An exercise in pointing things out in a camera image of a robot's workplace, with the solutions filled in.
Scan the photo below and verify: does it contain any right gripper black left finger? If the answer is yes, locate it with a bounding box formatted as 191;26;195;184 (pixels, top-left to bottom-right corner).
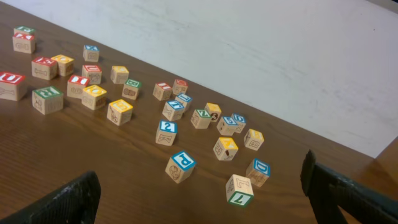
1;170;101;224

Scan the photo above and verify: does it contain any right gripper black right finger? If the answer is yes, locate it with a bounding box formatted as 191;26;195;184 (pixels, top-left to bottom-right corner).
300;150;397;224

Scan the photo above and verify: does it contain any blue 2 block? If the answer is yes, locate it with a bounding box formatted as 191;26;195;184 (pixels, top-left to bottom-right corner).
155;119;178;146

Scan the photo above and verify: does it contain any red i block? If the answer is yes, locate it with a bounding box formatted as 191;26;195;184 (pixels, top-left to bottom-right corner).
153;82;172;101
67;75;90;99

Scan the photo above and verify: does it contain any blue D block lower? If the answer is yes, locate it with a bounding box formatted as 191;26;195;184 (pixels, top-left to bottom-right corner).
246;158;271;187

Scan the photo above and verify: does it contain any blue d block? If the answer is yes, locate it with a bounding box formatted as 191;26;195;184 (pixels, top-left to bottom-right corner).
231;113;247;133
246;158;271;187

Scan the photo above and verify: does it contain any plain 7 block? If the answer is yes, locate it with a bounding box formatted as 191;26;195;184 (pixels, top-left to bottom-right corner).
225;174;254;207

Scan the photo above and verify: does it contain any yellow 8 block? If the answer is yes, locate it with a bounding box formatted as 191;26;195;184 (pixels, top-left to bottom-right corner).
244;129;264;151

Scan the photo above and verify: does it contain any yellow block right middle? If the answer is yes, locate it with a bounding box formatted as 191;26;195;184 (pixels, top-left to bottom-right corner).
107;99;133;126

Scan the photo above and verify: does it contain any green R block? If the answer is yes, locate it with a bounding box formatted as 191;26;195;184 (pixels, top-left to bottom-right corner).
32;86;63;114

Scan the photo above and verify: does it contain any yellow block left middle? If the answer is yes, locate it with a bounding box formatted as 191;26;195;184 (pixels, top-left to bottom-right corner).
81;85;107;110

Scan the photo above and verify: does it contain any blue P block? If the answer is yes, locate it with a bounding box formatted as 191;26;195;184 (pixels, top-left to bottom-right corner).
165;151;197;184

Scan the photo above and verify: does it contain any yellow A block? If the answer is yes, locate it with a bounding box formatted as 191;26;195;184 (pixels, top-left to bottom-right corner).
213;137;239;161

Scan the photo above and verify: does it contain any blue D block upper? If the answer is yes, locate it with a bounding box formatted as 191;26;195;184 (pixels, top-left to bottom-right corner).
231;113;247;133

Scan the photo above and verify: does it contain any blue 5 block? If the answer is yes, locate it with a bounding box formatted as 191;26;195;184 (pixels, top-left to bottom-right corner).
216;116;238;136

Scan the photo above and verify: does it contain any green B block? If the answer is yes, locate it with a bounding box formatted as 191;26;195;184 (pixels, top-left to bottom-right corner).
122;78;141;100

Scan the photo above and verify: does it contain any red U block upper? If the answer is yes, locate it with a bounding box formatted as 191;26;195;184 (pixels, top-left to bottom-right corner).
81;65;102;85

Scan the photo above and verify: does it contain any red u block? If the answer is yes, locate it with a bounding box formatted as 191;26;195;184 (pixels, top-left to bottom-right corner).
81;65;102;85
0;72;27;101

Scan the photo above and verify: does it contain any blue T block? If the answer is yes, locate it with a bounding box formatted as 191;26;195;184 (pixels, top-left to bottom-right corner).
162;100;185;121

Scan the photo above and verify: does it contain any yellow C block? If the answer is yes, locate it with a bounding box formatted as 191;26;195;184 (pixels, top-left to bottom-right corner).
111;66;129;84

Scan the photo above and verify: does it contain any red U block lower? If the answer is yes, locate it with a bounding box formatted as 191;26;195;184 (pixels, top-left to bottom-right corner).
0;72;27;101

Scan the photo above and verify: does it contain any yellow O block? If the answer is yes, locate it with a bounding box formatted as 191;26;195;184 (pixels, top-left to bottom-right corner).
52;54;74;77

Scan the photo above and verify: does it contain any red E block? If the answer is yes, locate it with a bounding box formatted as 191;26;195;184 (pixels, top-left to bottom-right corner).
32;57;58;80

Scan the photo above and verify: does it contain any yellow block top right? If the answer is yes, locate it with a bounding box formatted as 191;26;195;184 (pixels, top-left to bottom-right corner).
205;103;221;122

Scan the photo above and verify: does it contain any green Z block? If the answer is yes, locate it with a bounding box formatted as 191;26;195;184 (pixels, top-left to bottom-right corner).
191;109;211;129

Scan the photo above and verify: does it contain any blue L block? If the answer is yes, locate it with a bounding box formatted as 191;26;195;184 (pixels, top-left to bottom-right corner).
175;93;192;112

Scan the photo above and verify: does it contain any blue X block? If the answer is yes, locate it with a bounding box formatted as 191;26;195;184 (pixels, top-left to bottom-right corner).
83;45;100;62

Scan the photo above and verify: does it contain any red H block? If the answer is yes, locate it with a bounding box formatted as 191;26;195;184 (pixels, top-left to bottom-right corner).
172;79;188;95

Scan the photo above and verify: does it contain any red X block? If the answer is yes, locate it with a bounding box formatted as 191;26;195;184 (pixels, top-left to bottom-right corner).
12;32;35;54

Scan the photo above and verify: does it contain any green F block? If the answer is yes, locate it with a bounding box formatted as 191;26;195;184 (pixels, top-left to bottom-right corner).
14;26;35;35

